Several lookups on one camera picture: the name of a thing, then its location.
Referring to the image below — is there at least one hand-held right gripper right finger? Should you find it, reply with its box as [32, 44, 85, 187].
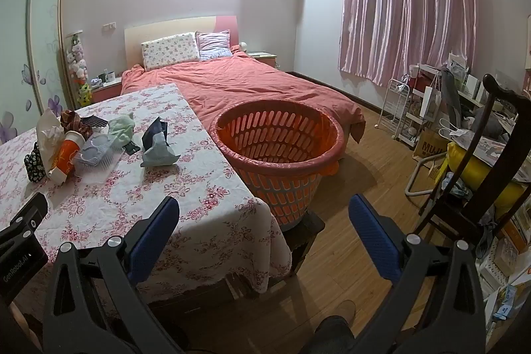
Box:
[347, 194, 487, 354]

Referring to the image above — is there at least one pink curtain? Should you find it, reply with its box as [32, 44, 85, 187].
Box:
[338, 0, 482, 87]

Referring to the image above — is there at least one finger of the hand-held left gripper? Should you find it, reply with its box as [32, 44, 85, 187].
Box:
[0, 192, 49, 251]

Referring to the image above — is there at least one pink striped pillow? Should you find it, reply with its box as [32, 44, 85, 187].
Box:
[195, 30, 233, 61]

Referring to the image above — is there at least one white paper bag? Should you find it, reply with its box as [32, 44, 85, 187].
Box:
[419, 84, 443, 118]

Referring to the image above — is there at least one black floral cloth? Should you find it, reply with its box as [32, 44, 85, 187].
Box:
[24, 141, 48, 184]

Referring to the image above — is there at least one nightstand with mug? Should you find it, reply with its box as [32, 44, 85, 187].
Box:
[89, 76, 123, 104]

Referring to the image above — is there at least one light green cloth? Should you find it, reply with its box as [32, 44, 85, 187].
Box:
[108, 114, 137, 151]

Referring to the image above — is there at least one orange plastic laundry basket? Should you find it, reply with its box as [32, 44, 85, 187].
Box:
[208, 100, 347, 230]

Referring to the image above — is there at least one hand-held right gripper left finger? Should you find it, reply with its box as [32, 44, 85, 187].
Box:
[41, 195, 195, 354]

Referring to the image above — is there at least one white wire rack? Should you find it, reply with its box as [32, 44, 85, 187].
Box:
[375, 78, 411, 139]

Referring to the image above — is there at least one white metal tube frame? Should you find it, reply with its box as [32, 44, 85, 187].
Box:
[404, 154, 448, 198]

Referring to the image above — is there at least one yellow cushion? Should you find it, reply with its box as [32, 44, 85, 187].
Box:
[446, 142, 531, 214]

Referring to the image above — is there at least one brown plaid cloth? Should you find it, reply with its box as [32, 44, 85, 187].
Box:
[60, 109, 94, 139]

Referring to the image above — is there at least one pink nightstand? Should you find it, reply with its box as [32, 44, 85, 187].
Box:
[249, 51, 278, 68]

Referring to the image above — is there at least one person's leg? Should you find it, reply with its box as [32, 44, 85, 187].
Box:
[301, 300, 357, 354]

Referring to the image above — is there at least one floral pillow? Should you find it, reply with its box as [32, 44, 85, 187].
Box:
[141, 32, 200, 71]

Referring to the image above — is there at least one hanging plush toy bunch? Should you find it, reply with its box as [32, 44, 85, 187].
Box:
[65, 33, 93, 108]

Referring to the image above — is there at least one brown paper bag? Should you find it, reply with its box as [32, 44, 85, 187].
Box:
[413, 128, 452, 174]

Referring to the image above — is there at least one clear plastic tray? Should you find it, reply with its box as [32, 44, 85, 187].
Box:
[74, 131, 123, 176]

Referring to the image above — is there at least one flower print sliding wardrobe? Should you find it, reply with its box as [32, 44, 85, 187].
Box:
[0, 0, 77, 147]

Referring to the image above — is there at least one white plastic bag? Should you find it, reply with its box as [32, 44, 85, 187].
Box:
[35, 108, 67, 172]

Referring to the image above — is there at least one grey-teal cloth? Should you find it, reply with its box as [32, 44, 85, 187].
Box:
[140, 117, 180, 168]

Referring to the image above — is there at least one dark wooden chair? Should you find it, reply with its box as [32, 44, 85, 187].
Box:
[409, 74, 531, 255]

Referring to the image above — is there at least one orange paper cup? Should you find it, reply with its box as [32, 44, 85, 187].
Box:
[47, 130, 86, 184]

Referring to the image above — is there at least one white shelf trolley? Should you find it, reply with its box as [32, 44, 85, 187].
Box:
[398, 64, 445, 149]

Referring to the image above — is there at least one dark wooden stool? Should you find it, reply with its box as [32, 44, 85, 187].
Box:
[282, 209, 326, 277]

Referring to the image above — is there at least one floral tablecloth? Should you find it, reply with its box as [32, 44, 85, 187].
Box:
[0, 84, 293, 294]

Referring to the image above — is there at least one black ribbed plastic piece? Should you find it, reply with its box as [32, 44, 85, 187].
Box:
[81, 115, 109, 129]

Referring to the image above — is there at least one bed with red cover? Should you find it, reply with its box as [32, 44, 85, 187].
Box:
[120, 16, 368, 172]

